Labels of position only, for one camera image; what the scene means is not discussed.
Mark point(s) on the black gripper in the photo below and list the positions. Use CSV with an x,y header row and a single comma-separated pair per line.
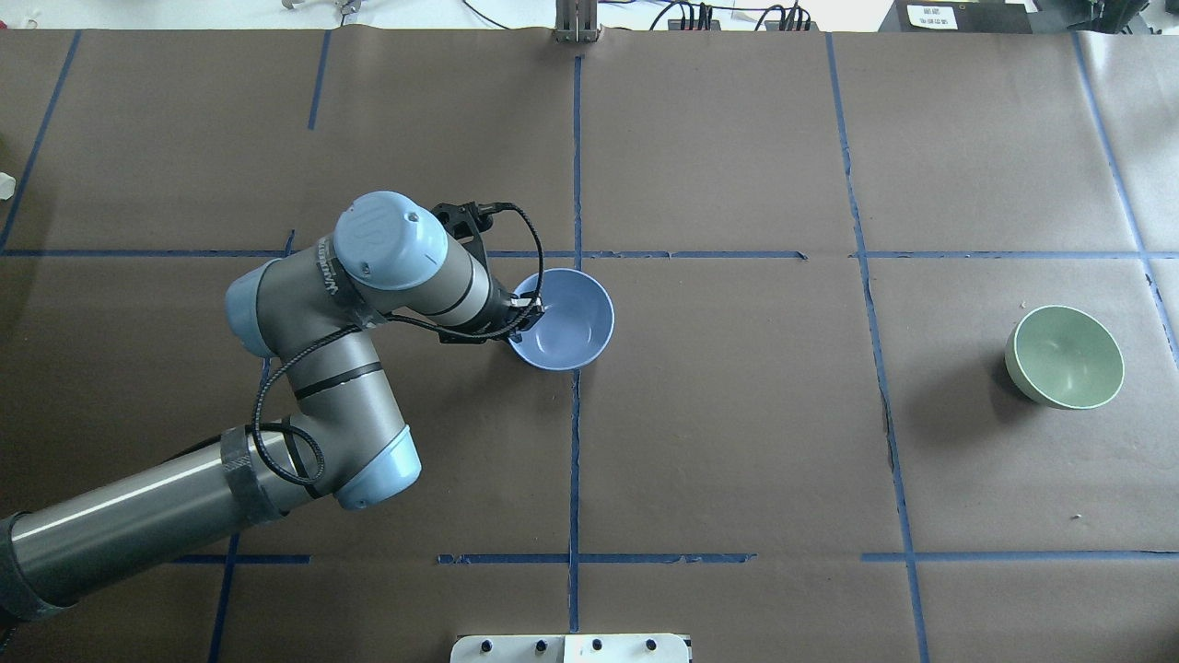
x,y
503,308

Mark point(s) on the blue bowl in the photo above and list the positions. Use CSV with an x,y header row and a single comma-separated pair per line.
x,y
577,323

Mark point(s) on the green bowl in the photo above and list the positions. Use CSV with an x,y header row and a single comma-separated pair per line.
x,y
1062,358

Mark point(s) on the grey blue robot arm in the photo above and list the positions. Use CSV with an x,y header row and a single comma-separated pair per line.
x,y
324,422

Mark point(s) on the aluminium frame post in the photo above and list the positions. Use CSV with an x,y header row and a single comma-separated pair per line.
x,y
576,21

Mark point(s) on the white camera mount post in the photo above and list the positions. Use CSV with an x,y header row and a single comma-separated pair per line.
x,y
640,647

